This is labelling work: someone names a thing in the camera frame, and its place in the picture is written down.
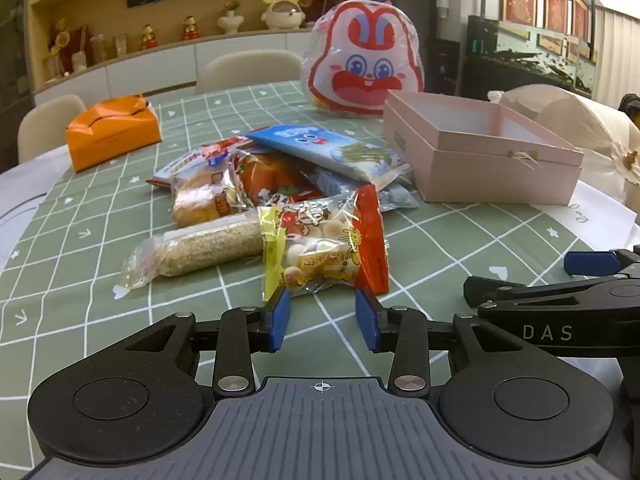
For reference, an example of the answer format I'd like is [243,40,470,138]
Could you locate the framed wall pictures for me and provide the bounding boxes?
[502,0,596,61]

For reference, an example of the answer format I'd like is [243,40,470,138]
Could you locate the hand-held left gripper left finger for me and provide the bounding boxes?
[125,287,292,397]

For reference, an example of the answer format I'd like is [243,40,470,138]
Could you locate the glass aquarium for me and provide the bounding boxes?
[467,0,598,102]

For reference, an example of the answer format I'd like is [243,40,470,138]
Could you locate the clear bread packet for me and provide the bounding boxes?
[170,157,251,227]

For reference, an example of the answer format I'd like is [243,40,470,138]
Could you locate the black round object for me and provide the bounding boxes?
[620,92,640,128]

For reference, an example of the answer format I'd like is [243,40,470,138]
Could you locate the white curtain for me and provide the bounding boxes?
[597,7,640,106]

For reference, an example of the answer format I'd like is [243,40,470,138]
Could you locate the clear sesame bar packet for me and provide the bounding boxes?
[121,212,266,289]

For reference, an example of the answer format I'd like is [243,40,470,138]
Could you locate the orange tissue box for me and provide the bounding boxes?
[65,94,162,173]

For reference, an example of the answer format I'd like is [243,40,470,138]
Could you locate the cream covered chair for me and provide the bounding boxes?
[487,84,640,221]

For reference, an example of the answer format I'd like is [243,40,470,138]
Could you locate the white and red snack packet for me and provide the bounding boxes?
[146,141,251,191]

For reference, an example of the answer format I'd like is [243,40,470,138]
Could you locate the brown plush toy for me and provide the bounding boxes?
[285,0,337,23]

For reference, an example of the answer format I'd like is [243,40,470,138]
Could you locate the cream rabbit figurine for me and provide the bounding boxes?
[262,0,306,30]

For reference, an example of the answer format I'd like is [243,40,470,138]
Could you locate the yellow figurine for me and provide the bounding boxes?
[49,19,72,57]

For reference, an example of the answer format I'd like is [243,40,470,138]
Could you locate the white vase with plant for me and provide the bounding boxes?
[217,0,246,35]

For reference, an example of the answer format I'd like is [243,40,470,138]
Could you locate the yellow and red biscuit packet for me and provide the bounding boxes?
[257,184,391,303]

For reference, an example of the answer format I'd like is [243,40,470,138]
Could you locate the white paper sheet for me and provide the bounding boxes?
[542,180,640,256]

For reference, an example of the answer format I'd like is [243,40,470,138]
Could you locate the pink cardboard box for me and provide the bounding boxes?
[383,90,585,206]

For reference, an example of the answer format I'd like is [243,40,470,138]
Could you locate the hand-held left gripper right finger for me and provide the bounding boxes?
[354,290,523,397]

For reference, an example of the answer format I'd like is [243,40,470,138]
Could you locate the red chicken leg packet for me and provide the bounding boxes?
[232,150,326,208]

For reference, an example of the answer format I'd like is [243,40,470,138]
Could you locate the green checked tablecloth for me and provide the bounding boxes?
[0,80,640,461]

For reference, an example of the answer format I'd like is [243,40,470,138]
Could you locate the rabbit face bag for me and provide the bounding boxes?
[300,0,426,120]

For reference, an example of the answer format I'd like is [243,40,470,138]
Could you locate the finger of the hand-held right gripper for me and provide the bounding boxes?
[463,275,532,307]
[563,246,640,277]

